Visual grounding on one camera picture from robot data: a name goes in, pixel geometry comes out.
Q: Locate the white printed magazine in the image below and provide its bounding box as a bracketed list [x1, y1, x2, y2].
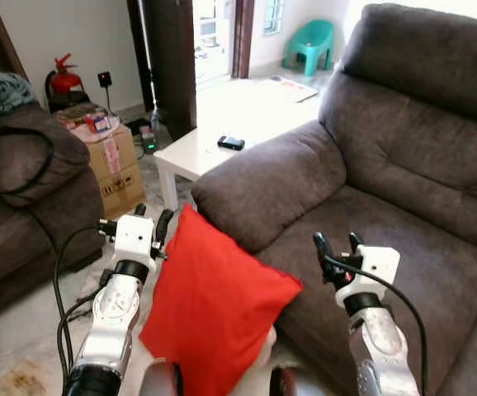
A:
[259, 74, 319, 104]

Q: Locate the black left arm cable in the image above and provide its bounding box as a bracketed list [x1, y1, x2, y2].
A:
[53, 219, 120, 389]

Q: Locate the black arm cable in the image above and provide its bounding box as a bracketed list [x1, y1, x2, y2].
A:
[53, 219, 120, 389]
[321, 254, 429, 396]

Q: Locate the dark brown fabric armchair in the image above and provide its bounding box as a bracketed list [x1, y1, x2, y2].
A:
[0, 103, 105, 324]

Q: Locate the grey-blue blanket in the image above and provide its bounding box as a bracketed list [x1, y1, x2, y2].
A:
[0, 64, 40, 125]

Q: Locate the red pillow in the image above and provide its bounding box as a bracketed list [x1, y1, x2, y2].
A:
[139, 204, 304, 396]

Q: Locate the brown cardboard box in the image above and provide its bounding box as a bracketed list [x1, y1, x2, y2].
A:
[98, 169, 147, 219]
[84, 124, 139, 184]

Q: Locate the glass louvre window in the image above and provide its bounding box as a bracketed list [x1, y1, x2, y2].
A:
[262, 0, 286, 35]

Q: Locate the small black device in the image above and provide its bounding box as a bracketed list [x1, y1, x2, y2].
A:
[217, 135, 246, 152]

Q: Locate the dark brown door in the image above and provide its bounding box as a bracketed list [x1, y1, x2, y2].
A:
[127, 0, 198, 139]

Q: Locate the teal plastic chair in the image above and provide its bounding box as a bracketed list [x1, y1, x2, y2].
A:
[282, 19, 336, 77]

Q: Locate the black charger with green light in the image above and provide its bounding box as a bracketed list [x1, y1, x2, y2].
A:
[137, 124, 161, 155]

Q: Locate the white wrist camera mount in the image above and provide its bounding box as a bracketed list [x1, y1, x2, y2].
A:
[113, 214, 157, 263]
[335, 244, 402, 309]

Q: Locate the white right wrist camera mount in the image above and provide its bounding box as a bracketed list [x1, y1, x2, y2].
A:
[335, 244, 402, 309]

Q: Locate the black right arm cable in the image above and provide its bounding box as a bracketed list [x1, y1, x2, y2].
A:
[321, 254, 429, 396]

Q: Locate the thin black strap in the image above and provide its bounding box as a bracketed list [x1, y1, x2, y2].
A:
[0, 124, 55, 196]

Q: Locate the brown wooden door frame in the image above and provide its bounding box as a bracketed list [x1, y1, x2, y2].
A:
[230, 0, 256, 80]

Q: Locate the red fire extinguisher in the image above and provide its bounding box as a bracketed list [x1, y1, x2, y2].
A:
[45, 53, 85, 112]

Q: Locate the red snack packet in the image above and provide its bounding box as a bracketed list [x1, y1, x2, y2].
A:
[86, 113, 111, 133]

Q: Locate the grey metal stand pole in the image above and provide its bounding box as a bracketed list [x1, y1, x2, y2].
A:
[139, 0, 163, 131]

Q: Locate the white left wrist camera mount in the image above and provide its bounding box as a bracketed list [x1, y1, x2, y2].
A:
[113, 214, 157, 263]

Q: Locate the grey-brown fabric sofa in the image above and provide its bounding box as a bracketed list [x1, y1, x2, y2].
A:
[191, 2, 477, 396]

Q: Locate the white side table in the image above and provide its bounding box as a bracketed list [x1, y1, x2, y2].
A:
[153, 78, 326, 211]

